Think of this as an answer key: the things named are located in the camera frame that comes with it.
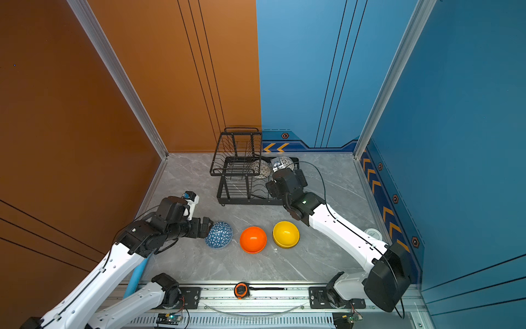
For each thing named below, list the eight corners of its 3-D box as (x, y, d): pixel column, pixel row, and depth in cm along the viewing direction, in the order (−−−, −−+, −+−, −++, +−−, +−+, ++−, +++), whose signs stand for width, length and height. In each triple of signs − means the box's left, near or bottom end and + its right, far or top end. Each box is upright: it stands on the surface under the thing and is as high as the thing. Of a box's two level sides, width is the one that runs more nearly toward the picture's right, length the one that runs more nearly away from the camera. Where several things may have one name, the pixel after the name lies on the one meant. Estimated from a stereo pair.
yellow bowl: (273, 251, 86) (273, 245, 80) (272, 228, 92) (273, 221, 86) (298, 251, 86) (300, 245, 80) (296, 228, 92) (298, 221, 86)
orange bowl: (239, 254, 85) (238, 250, 81) (242, 231, 92) (240, 225, 88) (267, 254, 85) (267, 250, 81) (267, 231, 92) (267, 225, 87)
